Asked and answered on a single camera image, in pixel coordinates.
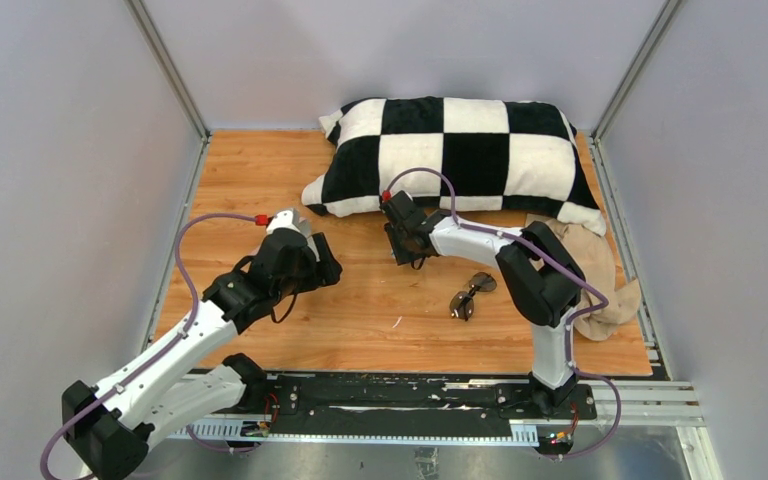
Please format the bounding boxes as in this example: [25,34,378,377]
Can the dark aviator sunglasses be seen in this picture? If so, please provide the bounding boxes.
[449,272,497,321]

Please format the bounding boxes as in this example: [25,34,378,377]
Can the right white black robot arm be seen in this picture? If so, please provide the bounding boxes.
[380,192,584,418]

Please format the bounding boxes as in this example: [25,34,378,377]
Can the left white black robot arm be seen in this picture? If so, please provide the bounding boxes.
[61,227,342,479]

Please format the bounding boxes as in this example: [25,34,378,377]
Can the black white checkered pillow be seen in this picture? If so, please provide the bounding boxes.
[301,96,607,235]

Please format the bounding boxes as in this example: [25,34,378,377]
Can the beige crumpled cloth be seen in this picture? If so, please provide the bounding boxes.
[544,218,642,341]

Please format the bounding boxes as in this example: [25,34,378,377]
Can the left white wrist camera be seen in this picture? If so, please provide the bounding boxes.
[254,208,313,238]

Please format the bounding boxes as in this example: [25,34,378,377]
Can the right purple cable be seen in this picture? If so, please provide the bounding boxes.
[383,166,622,462]

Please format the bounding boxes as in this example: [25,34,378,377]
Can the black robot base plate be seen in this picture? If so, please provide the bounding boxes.
[222,354,597,440]

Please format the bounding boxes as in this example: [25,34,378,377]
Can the slotted aluminium rail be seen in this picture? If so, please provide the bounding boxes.
[173,375,704,447]

